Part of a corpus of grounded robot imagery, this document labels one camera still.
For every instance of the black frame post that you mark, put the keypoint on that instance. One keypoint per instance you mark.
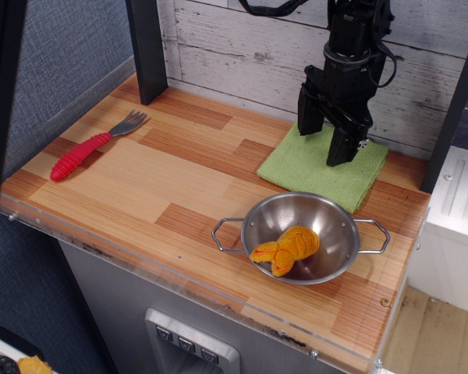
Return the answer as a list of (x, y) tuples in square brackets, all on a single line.
[(145, 32), (447, 133)]

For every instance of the clear acrylic table guard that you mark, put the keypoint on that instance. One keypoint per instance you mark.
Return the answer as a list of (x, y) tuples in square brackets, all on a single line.
[(151, 200)]

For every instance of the grey toy fridge cabinet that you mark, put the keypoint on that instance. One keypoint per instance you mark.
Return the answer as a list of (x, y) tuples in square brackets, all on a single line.
[(119, 298)]

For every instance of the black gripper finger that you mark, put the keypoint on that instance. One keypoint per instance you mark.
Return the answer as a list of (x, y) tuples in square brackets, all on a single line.
[(346, 141), (310, 118)]

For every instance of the silver dispenser button panel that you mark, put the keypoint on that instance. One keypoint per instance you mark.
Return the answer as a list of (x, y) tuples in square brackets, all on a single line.
[(181, 348)]

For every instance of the orange plush fish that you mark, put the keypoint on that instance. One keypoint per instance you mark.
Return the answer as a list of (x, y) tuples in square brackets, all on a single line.
[(295, 244)]

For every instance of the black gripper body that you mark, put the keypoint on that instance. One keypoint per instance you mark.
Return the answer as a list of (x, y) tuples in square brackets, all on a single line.
[(344, 90)]

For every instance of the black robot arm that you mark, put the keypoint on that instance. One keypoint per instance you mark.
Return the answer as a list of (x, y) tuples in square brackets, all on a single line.
[(354, 58)]

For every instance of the red handled fork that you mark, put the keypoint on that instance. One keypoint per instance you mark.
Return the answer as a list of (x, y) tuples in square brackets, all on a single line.
[(73, 159)]

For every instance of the right black frame post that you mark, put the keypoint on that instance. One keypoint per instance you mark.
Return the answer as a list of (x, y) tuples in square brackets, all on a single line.
[(447, 133)]

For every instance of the white ribbed appliance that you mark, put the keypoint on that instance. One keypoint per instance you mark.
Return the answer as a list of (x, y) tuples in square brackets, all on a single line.
[(438, 265)]

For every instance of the green towel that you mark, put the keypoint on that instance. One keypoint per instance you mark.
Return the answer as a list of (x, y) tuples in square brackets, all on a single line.
[(299, 164)]

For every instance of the steel colander with handles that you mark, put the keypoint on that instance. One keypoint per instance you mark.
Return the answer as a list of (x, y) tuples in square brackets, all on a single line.
[(338, 232)]

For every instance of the left black frame post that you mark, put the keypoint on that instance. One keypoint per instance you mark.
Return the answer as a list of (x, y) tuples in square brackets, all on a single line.
[(145, 32)]

